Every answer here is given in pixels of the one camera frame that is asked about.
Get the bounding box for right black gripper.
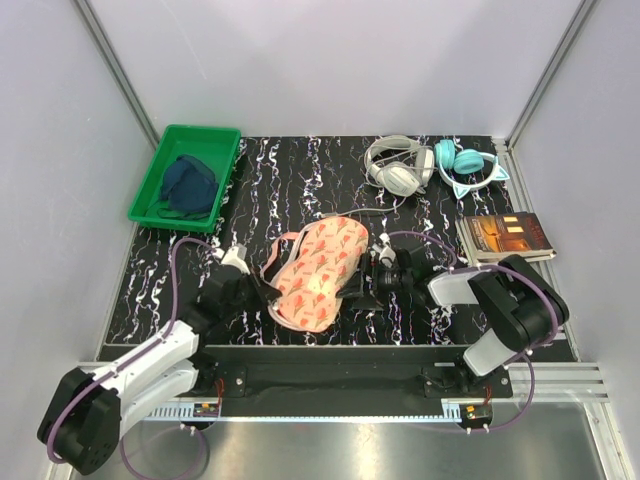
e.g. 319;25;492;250
336;252;413;311

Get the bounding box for pink mesh laundry bag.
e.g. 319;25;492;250
261;216;369;333

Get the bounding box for navy blue bra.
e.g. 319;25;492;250
157;154;219;220

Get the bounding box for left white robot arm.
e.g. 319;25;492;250
36;265;282;475

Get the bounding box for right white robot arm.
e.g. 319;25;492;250
336;249;570;397

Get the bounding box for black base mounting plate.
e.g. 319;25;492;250
195;345;513;399

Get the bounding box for white over-ear headphones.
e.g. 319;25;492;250
364;135;436;198

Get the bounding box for dark hardcover book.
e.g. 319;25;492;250
455;212;556;264

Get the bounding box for green plastic bin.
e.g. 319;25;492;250
128;124;241;233

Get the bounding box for teal cat-ear headphones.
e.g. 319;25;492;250
434;139;510;200

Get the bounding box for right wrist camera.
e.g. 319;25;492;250
372;233;396;268

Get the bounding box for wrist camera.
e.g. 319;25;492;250
220;244;250;275
372;233;396;268

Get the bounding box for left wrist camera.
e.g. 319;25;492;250
220;244;250;275

